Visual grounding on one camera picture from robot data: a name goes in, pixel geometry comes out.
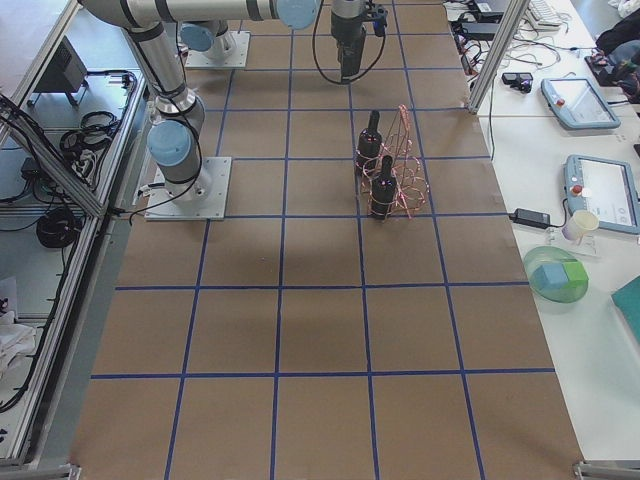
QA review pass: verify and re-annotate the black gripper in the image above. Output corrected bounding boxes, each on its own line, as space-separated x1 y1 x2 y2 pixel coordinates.
331 8 364 47

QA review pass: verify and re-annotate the dark wine bottle carried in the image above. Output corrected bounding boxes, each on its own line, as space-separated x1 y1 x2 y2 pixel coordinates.
337 25 366 78

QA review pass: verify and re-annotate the dark wine bottle in basket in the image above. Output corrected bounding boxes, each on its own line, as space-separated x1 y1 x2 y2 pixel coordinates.
370 155 397 220

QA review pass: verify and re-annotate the teach pendant far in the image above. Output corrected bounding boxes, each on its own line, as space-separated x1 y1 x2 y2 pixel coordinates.
540 77 621 130

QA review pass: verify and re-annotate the teach pendant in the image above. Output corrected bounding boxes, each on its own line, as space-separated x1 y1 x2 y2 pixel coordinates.
564 154 639 234
540 77 621 130

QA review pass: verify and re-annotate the black power adapter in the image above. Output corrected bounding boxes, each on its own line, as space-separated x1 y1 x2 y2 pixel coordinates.
509 208 551 230

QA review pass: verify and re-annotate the paper cup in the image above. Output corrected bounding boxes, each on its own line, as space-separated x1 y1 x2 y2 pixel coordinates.
562 210 600 244

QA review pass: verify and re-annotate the teach pendant near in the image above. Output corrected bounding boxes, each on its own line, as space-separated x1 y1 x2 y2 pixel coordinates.
564 154 639 234

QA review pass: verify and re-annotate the green bowl with blocks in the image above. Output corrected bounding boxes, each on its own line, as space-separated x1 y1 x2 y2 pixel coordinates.
523 246 589 303

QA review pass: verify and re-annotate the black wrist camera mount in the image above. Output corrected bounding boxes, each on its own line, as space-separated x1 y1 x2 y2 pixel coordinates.
365 1 388 38

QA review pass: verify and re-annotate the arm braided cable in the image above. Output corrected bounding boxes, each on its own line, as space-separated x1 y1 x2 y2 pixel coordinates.
312 0 390 85

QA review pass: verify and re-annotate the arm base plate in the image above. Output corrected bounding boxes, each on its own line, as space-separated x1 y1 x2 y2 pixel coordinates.
144 157 232 221
185 30 251 70

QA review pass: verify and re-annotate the copper wire wine basket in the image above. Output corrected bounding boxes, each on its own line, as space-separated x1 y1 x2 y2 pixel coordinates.
355 104 429 220

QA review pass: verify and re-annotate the aluminium frame post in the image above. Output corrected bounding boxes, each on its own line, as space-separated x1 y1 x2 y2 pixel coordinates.
467 0 529 114

